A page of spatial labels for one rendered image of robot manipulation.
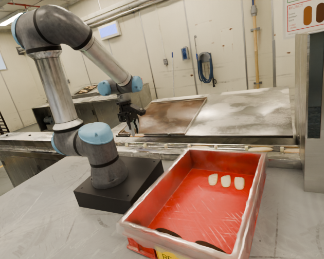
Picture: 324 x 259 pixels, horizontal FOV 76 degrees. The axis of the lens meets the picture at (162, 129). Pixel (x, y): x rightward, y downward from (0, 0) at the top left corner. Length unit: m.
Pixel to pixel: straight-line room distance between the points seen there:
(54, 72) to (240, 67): 4.14
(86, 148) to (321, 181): 0.78
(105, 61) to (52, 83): 0.21
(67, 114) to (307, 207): 0.86
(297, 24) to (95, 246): 1.60
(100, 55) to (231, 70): 4.04
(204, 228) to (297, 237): 0.23
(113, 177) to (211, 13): 4.29
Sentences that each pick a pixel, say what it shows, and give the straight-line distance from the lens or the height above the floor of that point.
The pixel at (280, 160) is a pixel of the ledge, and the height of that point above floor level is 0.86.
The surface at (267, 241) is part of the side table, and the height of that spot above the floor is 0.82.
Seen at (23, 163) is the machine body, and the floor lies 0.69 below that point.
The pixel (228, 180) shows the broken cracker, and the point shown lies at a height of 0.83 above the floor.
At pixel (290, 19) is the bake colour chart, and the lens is 1.67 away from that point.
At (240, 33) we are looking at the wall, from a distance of 4.66.
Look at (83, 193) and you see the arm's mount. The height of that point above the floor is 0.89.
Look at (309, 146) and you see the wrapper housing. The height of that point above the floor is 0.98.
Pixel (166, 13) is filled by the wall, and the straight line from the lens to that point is 5.15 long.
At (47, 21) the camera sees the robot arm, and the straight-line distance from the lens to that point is 0.79.
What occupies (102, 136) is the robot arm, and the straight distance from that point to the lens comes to 0.77.
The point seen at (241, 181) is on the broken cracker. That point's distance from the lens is 0.85.
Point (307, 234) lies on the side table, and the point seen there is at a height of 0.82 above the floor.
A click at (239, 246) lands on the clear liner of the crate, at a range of 0.51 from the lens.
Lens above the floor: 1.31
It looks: 18 degrees down
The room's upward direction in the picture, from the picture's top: 12 degrees counter-clockwise
